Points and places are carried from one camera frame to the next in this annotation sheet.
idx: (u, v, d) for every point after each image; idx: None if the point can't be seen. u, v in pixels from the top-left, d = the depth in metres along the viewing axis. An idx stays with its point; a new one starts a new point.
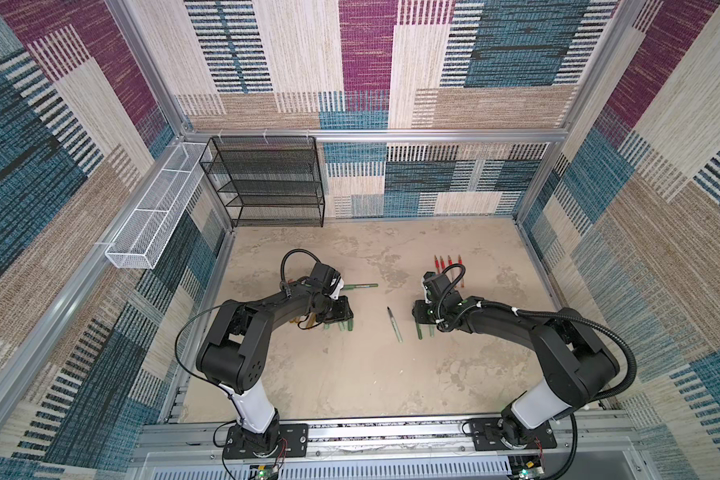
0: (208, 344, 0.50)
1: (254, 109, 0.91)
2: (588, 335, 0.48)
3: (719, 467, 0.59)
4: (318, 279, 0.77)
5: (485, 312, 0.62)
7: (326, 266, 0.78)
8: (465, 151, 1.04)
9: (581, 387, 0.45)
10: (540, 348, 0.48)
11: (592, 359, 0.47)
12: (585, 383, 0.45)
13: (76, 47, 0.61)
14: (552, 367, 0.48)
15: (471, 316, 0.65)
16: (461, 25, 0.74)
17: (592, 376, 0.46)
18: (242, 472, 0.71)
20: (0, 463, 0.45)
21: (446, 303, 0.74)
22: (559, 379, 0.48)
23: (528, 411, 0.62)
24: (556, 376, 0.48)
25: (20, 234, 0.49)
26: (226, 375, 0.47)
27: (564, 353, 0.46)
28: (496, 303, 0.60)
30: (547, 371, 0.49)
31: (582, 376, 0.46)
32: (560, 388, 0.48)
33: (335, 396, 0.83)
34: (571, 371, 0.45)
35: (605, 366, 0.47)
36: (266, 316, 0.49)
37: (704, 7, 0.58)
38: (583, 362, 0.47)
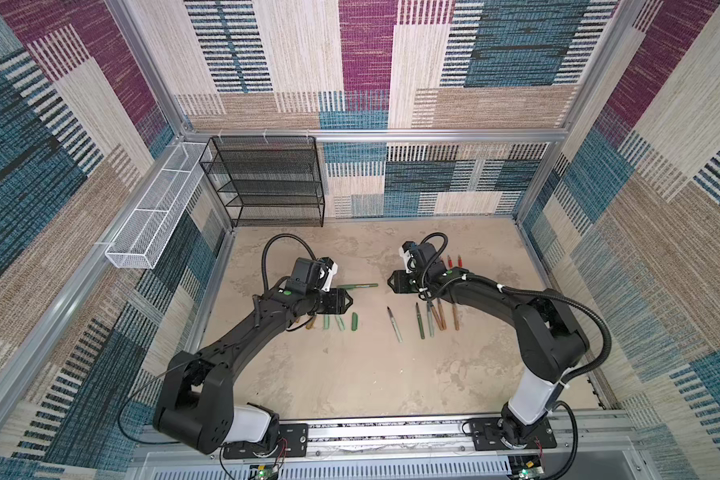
0: (161, 408, 0.43)
1: (254, 109, 0.91)
2: (565, 315, 0.50)
3: None
4: (301, 279, 0.67)
5: (468, 285, 0.63)
7: (310, 266, 0.68)
8: (465, 151, 1.04)
9: (554, 365, 0.48)
10: (521, 325, 0.50)
11: (566, 338, 0.50)
12: (558, 360, 0.48)
13: (76, 47, 0.61)
14: (530, 343, 0.50)
15: (454, 288, 0.66)
16: (461, 24, 0.74)
17: (565, 354, 0.49)
18: (242, 472, 0.71)
20: (0, 463, 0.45)
21: (431, 273, 0.74)
22: (534, 356, 0.50)
23: (522, 405, 0.63)
24: (532, 352, 0.50)
25: (20, 234, 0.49)
26: (186, 438, 0.42)
27: (541, 331, 0.48)
28: (482, 278, 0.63)
30: (525, 347, 0.51)
31: (556, 353, 0.49)
32: (534, 364, 0.51)
33: (335, 396, 0.83)
34: (546, 349, 0.48)
35: (577, 345, 0.50)
36: (222, 373, 0.42)
37: (704, 7, 0.58)
38: (559, 340, 0.50)
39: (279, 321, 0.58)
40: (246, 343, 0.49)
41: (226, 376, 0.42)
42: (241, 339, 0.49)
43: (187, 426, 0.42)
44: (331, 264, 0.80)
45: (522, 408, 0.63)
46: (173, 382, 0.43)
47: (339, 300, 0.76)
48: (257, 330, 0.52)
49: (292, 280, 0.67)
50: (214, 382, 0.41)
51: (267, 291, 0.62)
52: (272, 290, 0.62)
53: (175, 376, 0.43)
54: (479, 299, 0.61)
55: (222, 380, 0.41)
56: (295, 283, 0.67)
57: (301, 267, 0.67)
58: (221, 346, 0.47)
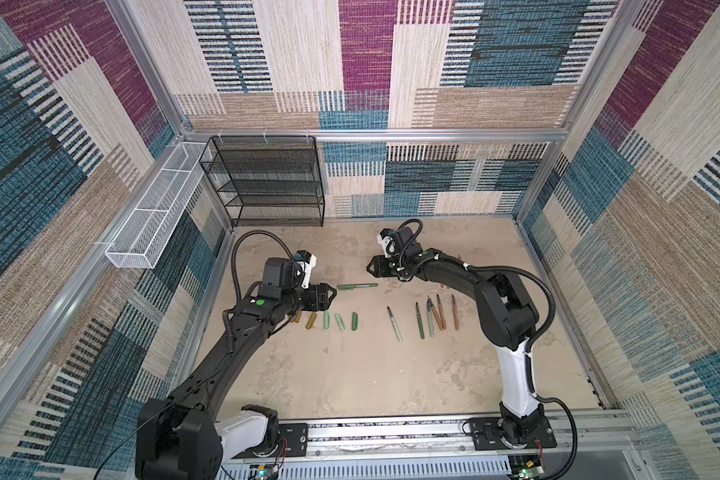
0: (141, 461, 0.40)
1: (254, 109, 0.91)
2: (519, 288, 0.57)
3: (719, 467, 0.59)
4: (274, 283, 0.62)
5: (439, 264, 0.69)
7: (281, 268, 0.63)
8: (465, 151, 1.04)
9: (508, 333, 0.55)
10: (480, 300, 0.57)
11: (519, 310, 0.57)
12: (509, 329, 0.55)
13: (75, 46, 0.61)
14: (487, 315, 0.57)
15: (428, 267, 0.72)
16: (461, 24, 0.74)
17: (516, 324, 0.56)
18: (242, 472, 0.71)
20: (0, 463, 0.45)
21: (408, 253, 0.80)
22: (491, 326, 0.57)
23: (508, 389, 0.65)
24: (489, 323, 0.57)
25: (20, 234, 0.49)
26: None
27: (497, 304, 0.55)
28: (451, 257, 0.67)
30: (483, 318, 0.58)
31: (509, 324, 0.56)
32: (491, 332, 0.58)
33: (335, 396, 0.83)
34: (501, 320, 0.55)
35: (528, 315, 0.57)
36: (198, 416, 0.40)
37: (704, 7, 0.58)
38: (512, 312, 0.57)
39: (255, 338, 0.54)
40: (222, 374, 0.46)
41: (203, 418, 0.39)
42: (215, 371, 0.46)
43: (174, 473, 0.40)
44: (309, 258, 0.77)
45: (512, 399, 0.65)
46: (144, 438, 0.40)
47: (320, 296, 0.73)
48: (233, 355, 0.48)
49: (265, 285, 0.63)
50: (190, 426, 0.39)
51: (239, 307, 0.56)
52: (244, 303, 0.57)
53: (146, 430, 0.39)
54: (447, 277, 0.68)
55: (199, 423, 0.39)
56: (268, 288, 0.63)
57: (272, 270, 0.62)
58: (194, 385, 0.43)
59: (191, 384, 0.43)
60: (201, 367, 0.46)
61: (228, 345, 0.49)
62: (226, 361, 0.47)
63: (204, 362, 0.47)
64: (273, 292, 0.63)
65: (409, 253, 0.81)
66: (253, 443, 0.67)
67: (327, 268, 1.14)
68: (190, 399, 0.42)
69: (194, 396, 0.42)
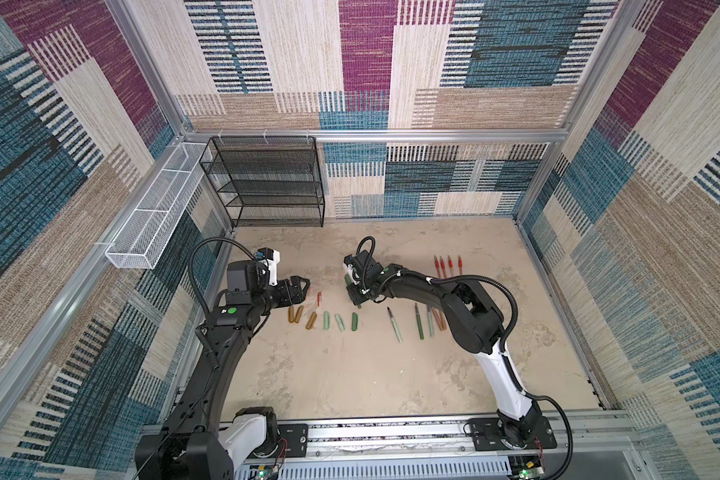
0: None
1: (254, 110, 0.91)
2: (482, 294, 0.60)
3: None
4: (241, 289, 0.60)
5: (403, 280, 0.70)
7: (245, 270, 0.61)
8: (465, 151, 1.04)
9: (481, 340, 0.57)
10: (449, 313, 0.58)
11: (484, 315, 0.59)
12: (480, 335, 0.57)
13: (76, 47, 0.61)
14: (459, 327, 0.58)
15: (392, 285, 0.73)
16: (461, 25, 0.74)
17: (485, 329, 0.58)
18: (242, 472, 0.71)
20: (0, 463, 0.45)
21: (370, 274, 0.81)
22: (464, 336, 0.59)
23: (500, 395, 0.66)
24: (462, 333, 0.59)
25: (20, 234, 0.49)
26: None
27: (465, 314, 0.57)
28: (410, 271, 0.72)
30: (456, 329, 0.59)
31: (479, 330, 0.58)
32: (466, 341, 0.59)
33: (335, 397, 0.83)
34: (470, 329, 0.57)
35: (494, 319, 0.59)
36: (203, 437, 0.39)
37: (704, 7, 0.58)
38: (479, 318, 0.59)
39: (237, 346, 0.53)
40: (213, 390, 0.45)
41: (209, 438, 0.39)
42: (205, 389, 0.44)
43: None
44: (272, 254, 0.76)
45: (507, 403, 0.65)
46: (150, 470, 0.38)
47: (293, 289, 0.72)
48: (218, 371, 0.47)
49: (231, 292, 0.60)
50: (196, 450, 0.38)
51: (212, 321, 0.54)
52: (216, 312, 0.56)
53: (151, 466, 0.38)
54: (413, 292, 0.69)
55: (206, 443, 0.38)
56: (236, 294, 0.61)
57: (236, 275, 0.59)
58: (188, 409, 0.42)
59: (184, 408, 0.42)
60: (189, 388, 0.44)
61: (212, 362, 0.48)
62: (213, 377, 0.46)
63: (191, 384, 0.45)
64: (241, 296, 0.61)
65: (370, 274, 0.81)
66: (256, 444, 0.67)
67: (327, 268, 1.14)
68: (187, 424, 0.40)
69: (192, 420, 0.41)
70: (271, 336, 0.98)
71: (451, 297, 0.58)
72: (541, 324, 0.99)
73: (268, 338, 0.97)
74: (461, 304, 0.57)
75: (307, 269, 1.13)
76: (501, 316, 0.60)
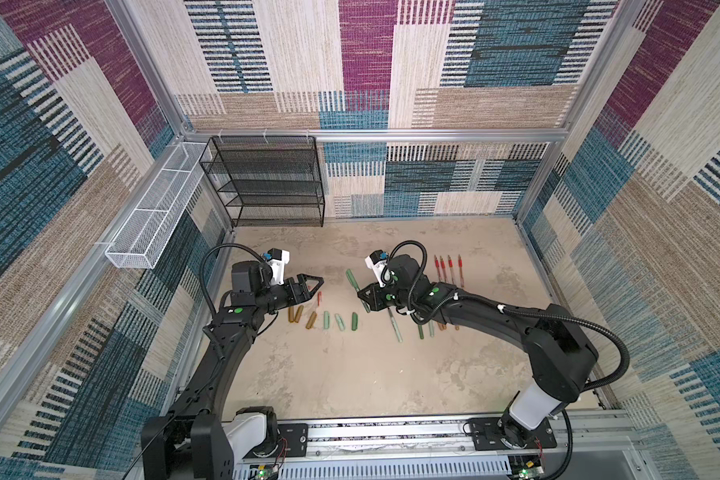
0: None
1: (254, 109, 0.91)
2: (572, 329, 0.47)
3: (719, 467, 0.59)
4: (245, 290, 0.62)
5: (462, 305, 0.59)
7: (247, 274, 0.61)
8: (465, 151, 1.04)
9: (574, 387, 0.45)
10: (532, 351, 0.47)
11: (576, 354, 0.48)
12: (575, 380, 0.46)
13: (76, 46, 0.61)
14: (545, 369, 0.47)
15: (448, 309, 0.60)
16: (461, 24, 0.74)
17: (580, 373, 0.46)
18: (242, 472, 0.71)
20: (0, 463, 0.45)
21: (416, 292, 0.67)
22: (550, 380, 0.47)
23: (526, 413, 0.62)
24: (547, 376, 0.47)
25: (20, 234, 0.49)
26: None
27: (555, 352, 0.45)
28: (477, 297, 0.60)
30: (538, 371, 0.48)
31: (573, 374, 0.45)
32: (552, 388, 0.48)
33: (335, 396, 0.83)
34: (565, 373, 0.45)
35: (589, 361, 0.47)
36: (208, 420, 0.40)
37: (704, 7, 0.58)
38: (570, 357, 0.48)
39: (241, 342, 0.54)
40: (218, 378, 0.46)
41: (212, 421, 0.40)
42: (211, 377, 0.46)
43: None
44: (280, 255, 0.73)
45: (526, 417, 0.62)
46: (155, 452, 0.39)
47: (297, 289, 0.71)
48: (224, 361, 0.49)
49: (237, 292, 0.63)
50: (200, 432, 0.39)
51: (217, 320, 0.56)
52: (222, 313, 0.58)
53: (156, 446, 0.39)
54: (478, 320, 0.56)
55: (208, 426, 0.39)
56: (240, 295, 0.63)
57: (240, 276, 0.61)
58: (194, 394, 0.44)
59: (190, 394, 0.44)
60: (195, 377, 0.46)
61: (218, 353, 0.50)
62: (219, 368, 0.48)
63: (197, 373, 0.47)
64: (247, 298, 0.63)
65: (418, 293, 0.68)
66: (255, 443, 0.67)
67: (327, 268, 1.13)
68: (191, 408, 0.42)
69: (196, 404, 0.42)
70: (271, 335, 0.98)
71: (536, 332, 0.47)
72: None
73: (268, 338, 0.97)
74: (550, 339, 0.45)
75: (307, 268, 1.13)
76: (597, 359, 0.48)
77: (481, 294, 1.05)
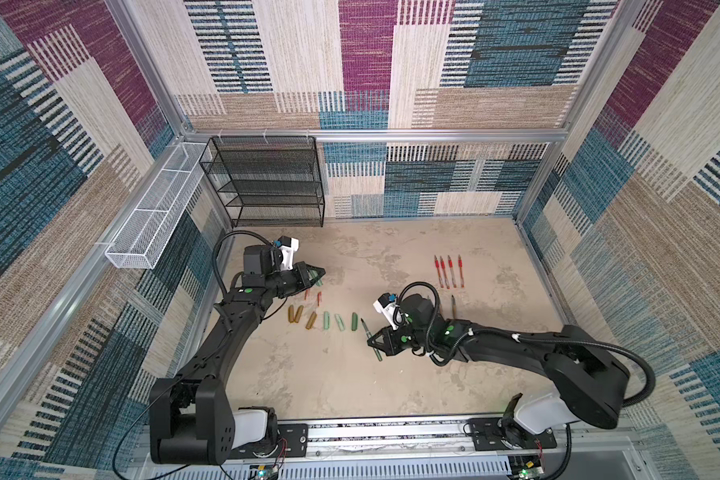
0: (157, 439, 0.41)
1: (254, 110, 0.91)
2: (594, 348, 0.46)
3: None
4: (255, 272, 0.64)
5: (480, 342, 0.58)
7: (257, 255, 0.63)
8: (465, 151, 1.04)
9: (611, 412, 0.43)
10: (556, 379, 0.45)
11: (605, 374, 0.46)
12: (611, 403, 0.43)
13: (76, 47, 0.61)
14: (574, 395, 0.45)
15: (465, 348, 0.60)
16: (462, 24, 0.74)
17: (614, 393, 0.44)
18: (242, 472, 0.71)
20: (0, 463, 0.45)
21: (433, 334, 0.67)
22: (585, 407, 0.45)
23: (532, 414, 0.60)
24: (579, 404, 0.45)
25: (20, 234, 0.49)
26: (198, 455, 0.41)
27: (583, 378, 0.44)
28: (491, 329, 0.59)
30: (569, 400, 0.46)
31: (606, 397, 0.44)
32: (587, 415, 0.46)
33: (335, 397, 0.83)
34: (598, 399, 0.43)
35: (620, 380, 0.45)
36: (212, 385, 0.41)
37: (704, 7, 0.58)
38: (600, 378, 0.46)
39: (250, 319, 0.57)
40: (225, 349, 0.48)
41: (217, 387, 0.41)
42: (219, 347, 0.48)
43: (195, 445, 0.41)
44: (289, 242, 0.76)
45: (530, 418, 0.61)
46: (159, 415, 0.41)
47: (305, 275, 0.72)
48: (230, 335, 0.50)
49: (247, 274, 0.65)
50: (204, 395, 0.40)
51: (229, 296, 0.59)
52: (233, 293, 0.60)
53: (159, 407, 0.41)
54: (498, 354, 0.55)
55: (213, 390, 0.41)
56: (251, 277, 0.65)
57: (251, 259, 0.63)
58: (201, 361, 0.45)
59: (197, 361, 0.45)
60: (203, 347, 0.48)
61: (226, 326, 0.52)
62: (227, 340, 0.49)
63: (205, 343, 0.49)
64: (257, 279, 0.65)
65: (436, 334, 0.67)
66: (254, 437, 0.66)
67: (327, 268, 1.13)
68: (198, 373, 0.43)
69: (203, 370, 0.44)
70: (271, 335, 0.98)
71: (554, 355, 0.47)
72: (541, 324, 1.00)
73: (268, 339, 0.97)
74: (571, 362, 0.44)
75: None
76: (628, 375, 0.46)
77: (481, 294, 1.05)
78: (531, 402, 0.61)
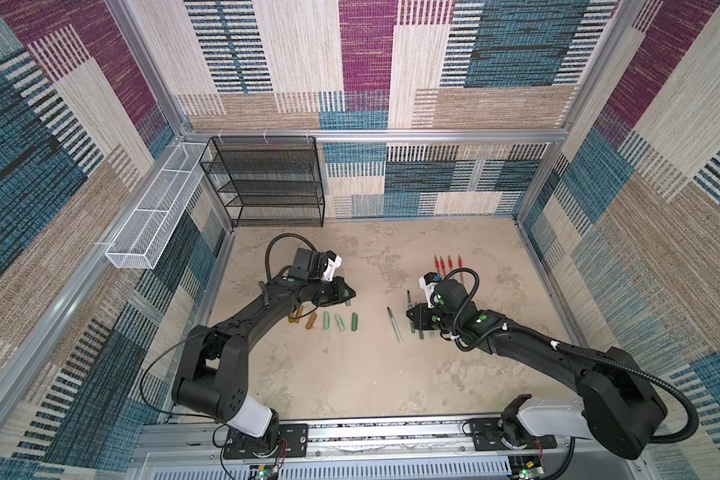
0: (180, 378, 0.46)
1: (254, 110, 0.91)
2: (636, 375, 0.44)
3: None
4: (302, 268, 0.71)
5: (510, 338, 0.57)
7: (309, 254, 0.71)
8: (465, 151, 1.04)
9: (636, 442, 0.41)
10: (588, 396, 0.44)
11: (641, 405, 0.44)
12: (638, 436, 0.42)
13: (76, 47, 0.61)
14: (599, 416, 0.44)
15: (492, 340, 0.60)
16: (462, 24, 0.74)
17: (643, 424, 0.42)
18: (242, 472, 0.71)
20: (0, 463, 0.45)
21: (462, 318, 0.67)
22: (608, 431, 0.44)
23: (538, 418, 0.60)
24: (603, 426, 0.44)
25: (20, 235, 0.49)
26: (204, 406, 0.44)
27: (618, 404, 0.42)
28: (527, 330, 0.57)
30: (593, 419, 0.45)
31: (636, 428, 0.42)
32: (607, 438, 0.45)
33: (335, 397, 0.83)
34: (626, 428, 0.41)
35: (655, 414, 0.43)
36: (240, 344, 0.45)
37: (704, 7, 0.58)
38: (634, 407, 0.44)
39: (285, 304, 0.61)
40: (258, 318, 0.52)
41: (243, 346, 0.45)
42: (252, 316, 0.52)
43: (205, 397, 0.44)
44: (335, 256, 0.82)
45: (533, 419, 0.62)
46: (191, 354, 0.45)
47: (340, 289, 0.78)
48: (266, 310, 0.55)
49: (295, 268, 0.71)
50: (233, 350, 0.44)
51: (272, 279, 0.64)
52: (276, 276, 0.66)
53: (193, 347, 0.45)
54: (526, 356, 0.55)
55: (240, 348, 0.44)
56: (296, 271, 0.71)
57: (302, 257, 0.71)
58: (236, 322, 0.50)
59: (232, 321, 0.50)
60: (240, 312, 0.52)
61: (263, 301, 0.56)
62: (262, 312, 0.54)
63: (243, 309, 0.53)
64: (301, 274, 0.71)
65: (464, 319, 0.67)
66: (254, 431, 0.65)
67: None
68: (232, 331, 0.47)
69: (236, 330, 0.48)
70: (271, 335, 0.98)
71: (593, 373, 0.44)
72: (541, 324, 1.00)
73: (268, 338, 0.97)
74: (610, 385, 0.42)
75: None
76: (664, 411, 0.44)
77: (481, 294, 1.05)
78: (542, 409, 0.59)
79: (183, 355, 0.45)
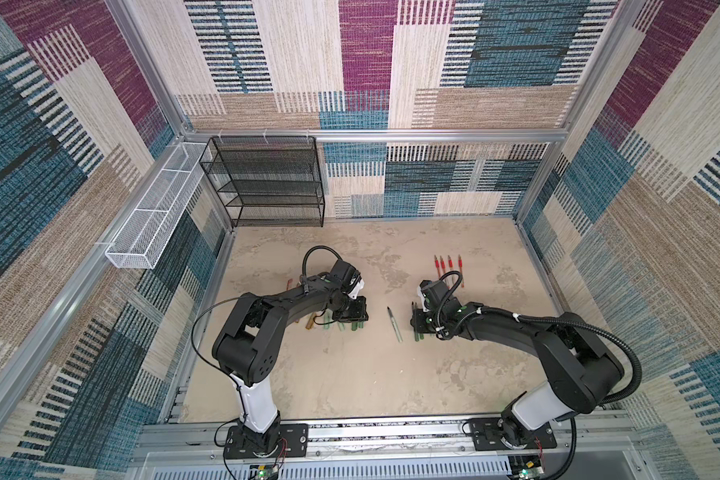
0: (224, 333, 0.51)
1: (254, 110, 0.91)
2: (591, 339, 0.48)
3: None
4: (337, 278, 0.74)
5: (485, 319, 0.61)
7: (346, 265, 0.78)
8: (465, 151, 1.04)
9: (588, 394, 0.44)
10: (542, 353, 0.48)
11: (596, 363, 0.47)
12: (590, 388, 0.45)
13: (76, 47, 0.61)
14: (554, 372, 0.48)
15: (470, 324, 0.65)
16: (462, 24, 0.74)
17: (594, 379, 0.45)
18: (242, 472, 0.71)
20: (0, 463, 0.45)
21: (446, 310, 0.73)
22: (565, 387, 0.47)
23: (529, 412, 0.62)
24: (561, 383, 0.47)
25: (20, 235, 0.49)
26: (238, 366, 0.49)
27: (567, 359, 0.46)
28: (497, 310, 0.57)
30: (552, 377, 0.48)
31: (586, 381, 0.45)
32: (566, 396, 0.48)
33: (335, 397, 0.83)
34: (576, 379, 0.45)
35: (610, 372, 0.46)
36: (281, 313, 0.50)
37: (704, 7, 0.58)
38: (589, 367, 0.47)
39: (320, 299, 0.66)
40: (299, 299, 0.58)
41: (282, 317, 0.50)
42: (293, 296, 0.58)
43: (241, 357, 0.49)
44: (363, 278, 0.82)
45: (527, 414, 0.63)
46: (236, 314, 0.51)
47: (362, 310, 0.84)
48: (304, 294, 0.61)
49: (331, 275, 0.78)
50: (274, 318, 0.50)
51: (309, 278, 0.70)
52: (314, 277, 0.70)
53: (240, 308, 0.51)
54: (495, 333, 0.60)
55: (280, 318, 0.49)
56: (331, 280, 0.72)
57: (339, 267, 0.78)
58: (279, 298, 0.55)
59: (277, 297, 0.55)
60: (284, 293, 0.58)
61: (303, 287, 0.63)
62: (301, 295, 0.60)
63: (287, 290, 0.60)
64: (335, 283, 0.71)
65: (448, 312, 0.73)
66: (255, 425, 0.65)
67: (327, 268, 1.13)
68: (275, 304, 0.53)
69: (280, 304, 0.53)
70: None
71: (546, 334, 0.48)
72: None
73: None
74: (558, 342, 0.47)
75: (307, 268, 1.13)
76: (619, 370, 0.46)
77: (480, 295, 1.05)
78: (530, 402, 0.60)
79: (231, 313, 0.51)
